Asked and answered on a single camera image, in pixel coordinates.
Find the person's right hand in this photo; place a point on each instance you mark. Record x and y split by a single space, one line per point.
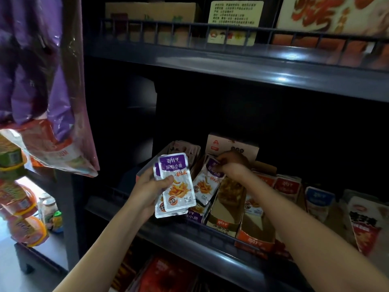
236 167

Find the person's left hand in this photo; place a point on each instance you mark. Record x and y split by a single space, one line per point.
146 197

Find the purple white snack packet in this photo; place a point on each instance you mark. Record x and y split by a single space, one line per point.
206 182

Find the handful of purple white packets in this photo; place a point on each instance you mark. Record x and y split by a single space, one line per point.
179 191

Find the pink white display carton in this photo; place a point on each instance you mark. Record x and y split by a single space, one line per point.
182 147

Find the grey metal store shelf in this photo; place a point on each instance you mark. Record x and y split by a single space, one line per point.
243 63

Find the person's right forearm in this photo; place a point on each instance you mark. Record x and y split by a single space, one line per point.
310 234

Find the person's left forearm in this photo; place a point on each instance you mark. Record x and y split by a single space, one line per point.
103 255

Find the row of snack display cartons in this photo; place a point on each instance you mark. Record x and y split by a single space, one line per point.
255 225

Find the dark orange snack packs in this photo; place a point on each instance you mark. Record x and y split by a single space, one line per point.
123 270

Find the pile of red snack packets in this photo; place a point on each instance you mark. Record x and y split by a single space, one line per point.
167 273

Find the clear plastic tray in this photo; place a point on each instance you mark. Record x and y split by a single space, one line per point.
132 282

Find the small green yellow bottle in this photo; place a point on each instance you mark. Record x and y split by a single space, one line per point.
57 223

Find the small white bottle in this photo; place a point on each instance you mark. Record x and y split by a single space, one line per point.
46 209

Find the black low display rack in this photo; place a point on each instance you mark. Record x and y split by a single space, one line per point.
36 255

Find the yellow label dark carton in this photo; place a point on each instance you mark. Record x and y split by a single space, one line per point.
236 15

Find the purple clear hanging snack bag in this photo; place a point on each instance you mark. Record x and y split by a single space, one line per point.
36 70

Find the plain brown carton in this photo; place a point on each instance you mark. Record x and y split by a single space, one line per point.
152 14

